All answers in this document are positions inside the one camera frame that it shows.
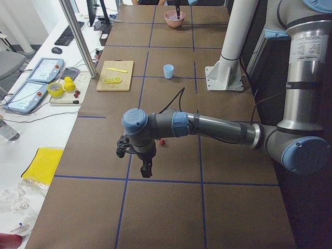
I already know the yellow plastic knife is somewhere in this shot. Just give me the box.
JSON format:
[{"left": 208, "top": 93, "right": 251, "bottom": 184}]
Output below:
[{"left": 107, "top": 67, "right": 128, "bottom": 73}]

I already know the white tray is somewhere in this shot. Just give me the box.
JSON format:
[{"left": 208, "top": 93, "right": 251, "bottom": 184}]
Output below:
[{"left": 49, "top": 72, "right": 91, "bottom": 106}]

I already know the lower teach pendant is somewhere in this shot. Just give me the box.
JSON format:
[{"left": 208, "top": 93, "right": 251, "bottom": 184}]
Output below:
[{"left": 3, "top": 80, "right": 49, "bottom": 114}]

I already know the black keyboard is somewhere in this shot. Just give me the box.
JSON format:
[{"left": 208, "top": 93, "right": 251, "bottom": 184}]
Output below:
[{"left": 54, "top": 25, "right": 74, "bottom": 46}]

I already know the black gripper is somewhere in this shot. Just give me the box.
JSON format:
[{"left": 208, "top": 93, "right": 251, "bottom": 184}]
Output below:
[{"left": 137, "top": 147, "right": 156, "bottom": 177}]

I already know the teach pendant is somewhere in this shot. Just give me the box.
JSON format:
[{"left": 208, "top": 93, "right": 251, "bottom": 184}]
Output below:
[
  {"left": 27, "top": 58, "right": 64, "bottom": 83},
  {"left": 3, "top": 80, "right": 49, "bottom": 114}
]

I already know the bamboo cutting board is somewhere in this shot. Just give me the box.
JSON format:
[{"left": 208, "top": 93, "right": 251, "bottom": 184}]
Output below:
[{"left": 96, "top": 60, "right": 134, "bottom": 92}]

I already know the light blue plastic cup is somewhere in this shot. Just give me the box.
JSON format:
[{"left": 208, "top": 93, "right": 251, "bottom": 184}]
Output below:
[{"left": 163, "top": 64, "right": 174, "bottom": 79}]

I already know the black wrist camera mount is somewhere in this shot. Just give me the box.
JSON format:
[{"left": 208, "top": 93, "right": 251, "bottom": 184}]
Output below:
[{"left": 116, "top": 135, "right": 136, "bottom": 158}]

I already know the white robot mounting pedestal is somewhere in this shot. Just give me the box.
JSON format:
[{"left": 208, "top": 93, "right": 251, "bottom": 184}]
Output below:
[{"left": 205, "top": 0, "right": 258, "bottom": 91}]

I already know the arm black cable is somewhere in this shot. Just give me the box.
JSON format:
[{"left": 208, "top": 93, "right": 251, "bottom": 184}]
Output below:
[{"left": 158, "top": 87, "right": 186, "bottom": 115}]

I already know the yellow cloth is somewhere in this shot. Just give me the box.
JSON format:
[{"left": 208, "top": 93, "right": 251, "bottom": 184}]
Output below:
[{"left": 21, "top": 147, "right": 63, "bottom": 185}]

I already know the clear water bottle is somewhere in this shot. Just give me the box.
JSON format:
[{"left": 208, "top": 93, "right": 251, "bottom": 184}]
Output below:
[{"left": 0, "top": 116, "right": 20, "bottom": 142}]

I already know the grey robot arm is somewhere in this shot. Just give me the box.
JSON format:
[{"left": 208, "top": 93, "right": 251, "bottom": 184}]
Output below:
[{"left": 116, "top": 1, "right": 331, "bottom": 178}]

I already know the upper teach pendant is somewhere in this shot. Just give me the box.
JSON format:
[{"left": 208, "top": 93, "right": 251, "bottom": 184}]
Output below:
[{"left": 27, "top": 58, "right": 64, "bottom": 83}]

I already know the black monitor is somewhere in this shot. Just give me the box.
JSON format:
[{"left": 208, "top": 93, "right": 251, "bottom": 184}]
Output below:
[{"left": 87, "top": 0, "right": 110, "bottom": 26}]

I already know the yellow tape roll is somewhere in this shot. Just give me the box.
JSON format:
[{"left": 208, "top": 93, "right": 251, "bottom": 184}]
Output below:
[{"left": 47, "top": 82, "right": 65, "bottom": 98}]

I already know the clear plastic bag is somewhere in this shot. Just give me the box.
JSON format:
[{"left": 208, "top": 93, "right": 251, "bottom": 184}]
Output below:
[{"left": 1, "top": 179, "right": 49, "bottom": 236}]

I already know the aluminium frame post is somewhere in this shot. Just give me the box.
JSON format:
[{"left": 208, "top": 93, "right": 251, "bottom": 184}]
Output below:
[{"left": 59, "top": 0, "right": 98, "bottom": 78}]

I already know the pink bowl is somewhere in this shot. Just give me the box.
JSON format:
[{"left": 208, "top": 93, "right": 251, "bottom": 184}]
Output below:
[{"left": 164, "top": 10, "right": 186, "bottom": 28}]

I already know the black computer mouse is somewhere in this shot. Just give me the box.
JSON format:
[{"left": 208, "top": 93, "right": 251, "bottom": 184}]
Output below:
[{"left": 51, "top": 47, "right": 63, "bottom": 54}]

